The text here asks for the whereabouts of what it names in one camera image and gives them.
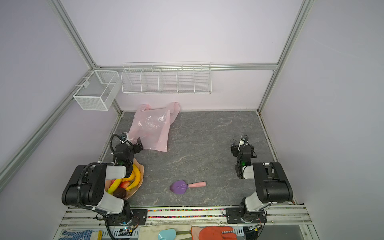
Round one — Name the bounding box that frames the blue white knit glove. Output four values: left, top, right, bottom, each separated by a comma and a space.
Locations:
59, 230, 98, 240

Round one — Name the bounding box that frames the small white mesh basket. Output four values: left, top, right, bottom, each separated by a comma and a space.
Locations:
73, 70, 122, 111

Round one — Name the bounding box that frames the purple scoop with pink handle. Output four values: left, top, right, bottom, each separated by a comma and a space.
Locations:
170, 180, 207, 195

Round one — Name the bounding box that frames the red strawberry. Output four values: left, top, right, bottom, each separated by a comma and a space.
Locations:
120, 181, 131, 189

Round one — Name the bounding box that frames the pink wavy plate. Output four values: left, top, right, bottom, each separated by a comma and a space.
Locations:
105, 159, 145, 200

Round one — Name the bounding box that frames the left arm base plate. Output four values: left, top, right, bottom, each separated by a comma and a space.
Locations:
106, 209, 148, 226

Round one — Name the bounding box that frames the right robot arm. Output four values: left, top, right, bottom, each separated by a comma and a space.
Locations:
226, 135, 293, 224

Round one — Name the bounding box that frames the yellow banana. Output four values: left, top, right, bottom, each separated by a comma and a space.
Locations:
126, 164, 142, 191
107, 178, 135, 194

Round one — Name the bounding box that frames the beige cloth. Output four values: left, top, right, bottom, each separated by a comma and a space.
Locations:
139, 225, 193, 240

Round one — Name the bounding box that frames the long white wire basket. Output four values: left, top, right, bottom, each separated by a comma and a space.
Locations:
121, 62, 212, 94

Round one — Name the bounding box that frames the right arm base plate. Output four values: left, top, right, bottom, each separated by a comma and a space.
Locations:
223, 207, 267, 224

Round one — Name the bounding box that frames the pink plastic bag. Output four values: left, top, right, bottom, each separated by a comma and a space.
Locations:
128, 102, 181, 152

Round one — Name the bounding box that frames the light blue scoop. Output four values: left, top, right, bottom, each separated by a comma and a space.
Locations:
158, 229, 177, 240

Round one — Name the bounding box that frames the red orange glove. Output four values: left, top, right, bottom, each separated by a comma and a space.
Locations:
199, 227, 237, 240

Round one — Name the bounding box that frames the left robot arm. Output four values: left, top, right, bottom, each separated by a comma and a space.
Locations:
62, 134, 147, 226

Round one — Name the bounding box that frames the dark brown round fruit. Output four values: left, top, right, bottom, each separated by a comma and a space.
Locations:
113, 188, 127, 199

